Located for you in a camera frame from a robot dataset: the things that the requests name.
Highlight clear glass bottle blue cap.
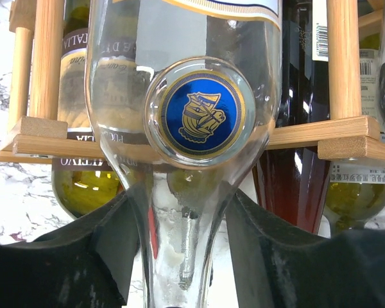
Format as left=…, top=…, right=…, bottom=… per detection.
left=85, top=1, right=282, bottom=307

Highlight wooden wine rack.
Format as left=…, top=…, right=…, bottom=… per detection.
left=0, top=1, right=385, bottom=167

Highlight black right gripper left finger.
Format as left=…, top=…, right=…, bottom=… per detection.
left=0, top=192, right=139, bottom=307

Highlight green bottle Italia label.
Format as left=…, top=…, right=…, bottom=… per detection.
left=52, top=1, right=123, bottom=218

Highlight green bottle white label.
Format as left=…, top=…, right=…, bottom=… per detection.
left=324, top=33, right=385, bottom=236

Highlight dark red wine bottle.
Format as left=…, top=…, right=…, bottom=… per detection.
left=257, top=1, right=330, bottom=233

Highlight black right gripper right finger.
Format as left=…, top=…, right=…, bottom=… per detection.
left=226, top=191, right=385, bottom=308

